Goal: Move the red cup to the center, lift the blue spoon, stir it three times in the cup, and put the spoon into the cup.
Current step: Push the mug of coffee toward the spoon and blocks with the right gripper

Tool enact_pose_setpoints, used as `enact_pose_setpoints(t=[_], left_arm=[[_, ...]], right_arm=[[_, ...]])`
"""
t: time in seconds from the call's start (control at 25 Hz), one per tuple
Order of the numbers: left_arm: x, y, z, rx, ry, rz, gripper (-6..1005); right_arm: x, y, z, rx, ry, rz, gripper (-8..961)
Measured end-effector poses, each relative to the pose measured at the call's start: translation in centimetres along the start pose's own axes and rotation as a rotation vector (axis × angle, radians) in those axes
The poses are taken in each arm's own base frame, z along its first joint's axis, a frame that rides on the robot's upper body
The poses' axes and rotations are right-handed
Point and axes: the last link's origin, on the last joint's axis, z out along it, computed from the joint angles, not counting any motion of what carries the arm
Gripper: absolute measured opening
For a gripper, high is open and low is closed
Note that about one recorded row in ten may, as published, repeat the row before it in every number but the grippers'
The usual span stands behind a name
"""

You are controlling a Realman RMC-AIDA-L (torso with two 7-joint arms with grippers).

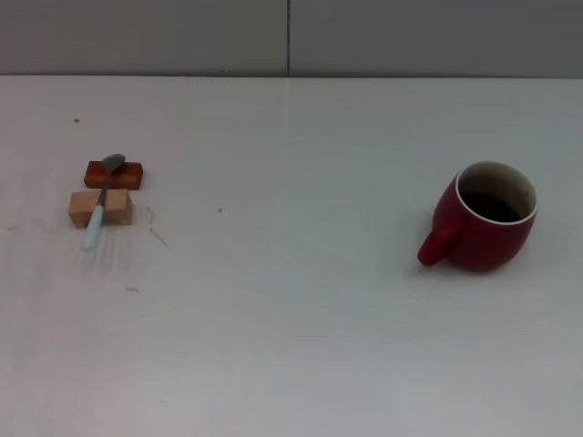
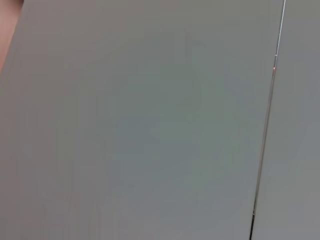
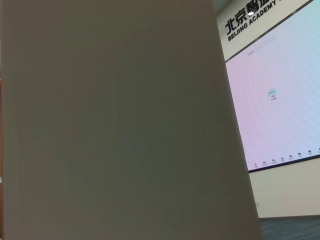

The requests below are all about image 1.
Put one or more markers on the red ceramic cup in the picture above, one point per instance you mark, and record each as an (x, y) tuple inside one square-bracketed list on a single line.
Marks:
[(483, 246)]

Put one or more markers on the reddish brown wooden block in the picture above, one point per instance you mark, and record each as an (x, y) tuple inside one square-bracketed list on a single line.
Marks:
[(128, 177)]

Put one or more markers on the light wooden block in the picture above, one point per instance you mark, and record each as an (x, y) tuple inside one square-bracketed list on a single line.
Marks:
[(119, 205)]

